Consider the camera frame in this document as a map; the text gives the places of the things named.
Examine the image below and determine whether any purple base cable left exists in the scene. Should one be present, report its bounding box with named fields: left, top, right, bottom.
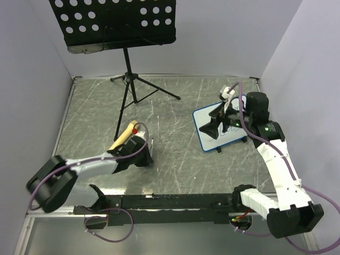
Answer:
left=84, top=208, right=135, bottom=243

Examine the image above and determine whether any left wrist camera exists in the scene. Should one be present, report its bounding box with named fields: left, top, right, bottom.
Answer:
left=132, top=129, right=146, bottom=140

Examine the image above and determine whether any white blue whiteboard marker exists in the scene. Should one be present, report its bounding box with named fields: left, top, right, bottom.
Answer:
left=149, top=138, right=154, bottom=157

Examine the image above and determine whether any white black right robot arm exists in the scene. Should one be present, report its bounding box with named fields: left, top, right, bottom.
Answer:
left=199, top=89, right=324, bottom=239

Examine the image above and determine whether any black music stand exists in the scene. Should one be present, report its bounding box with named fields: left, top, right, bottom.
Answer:
left=48, top=0, right=181, bottom=141

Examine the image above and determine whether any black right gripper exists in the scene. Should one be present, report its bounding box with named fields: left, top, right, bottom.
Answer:
left=199, top=100, right=252, bottom=139

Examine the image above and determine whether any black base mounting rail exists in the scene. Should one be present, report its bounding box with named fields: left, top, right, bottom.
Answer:
left=73, top=184, right=262, bottom=231

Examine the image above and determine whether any blue framed whiteboard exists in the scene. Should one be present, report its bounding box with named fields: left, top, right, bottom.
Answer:
left=192, top=94, right=249, bottom=152

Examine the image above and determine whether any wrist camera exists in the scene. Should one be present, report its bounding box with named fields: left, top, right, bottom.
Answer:
left=132, top=129, right=146, bottom=140
left=219, top=85, right=235, bottom=113

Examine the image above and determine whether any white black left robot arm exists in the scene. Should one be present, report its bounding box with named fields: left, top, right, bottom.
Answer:
left=26, top=131, right=153, bottom=214

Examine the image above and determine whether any wooden microphone toy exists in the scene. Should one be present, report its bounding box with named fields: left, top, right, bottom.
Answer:
left=108, top=121, right=139, bottom=150

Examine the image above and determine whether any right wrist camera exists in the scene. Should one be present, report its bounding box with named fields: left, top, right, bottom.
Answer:
left=219, top=85, right=235, bottom=113

